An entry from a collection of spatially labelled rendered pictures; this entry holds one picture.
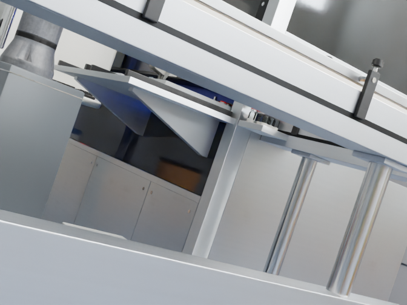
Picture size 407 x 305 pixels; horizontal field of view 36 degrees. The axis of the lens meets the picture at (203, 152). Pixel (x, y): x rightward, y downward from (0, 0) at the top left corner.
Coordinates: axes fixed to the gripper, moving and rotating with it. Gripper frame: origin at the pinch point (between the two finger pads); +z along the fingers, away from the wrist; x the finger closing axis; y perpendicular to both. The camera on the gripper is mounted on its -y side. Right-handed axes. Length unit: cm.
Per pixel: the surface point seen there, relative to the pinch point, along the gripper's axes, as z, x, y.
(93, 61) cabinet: -6, -87, -9
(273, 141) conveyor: 6.5, 19.6, -35.0
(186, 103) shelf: 4.7, 11.0, -4.9
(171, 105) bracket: 6.5, 2.5, -4.6
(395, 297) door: 74, -151, -343
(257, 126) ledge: 4.4, 23.6, -24.2
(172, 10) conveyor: 0, 95, 50
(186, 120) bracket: 9.2, 2.5, -11.7
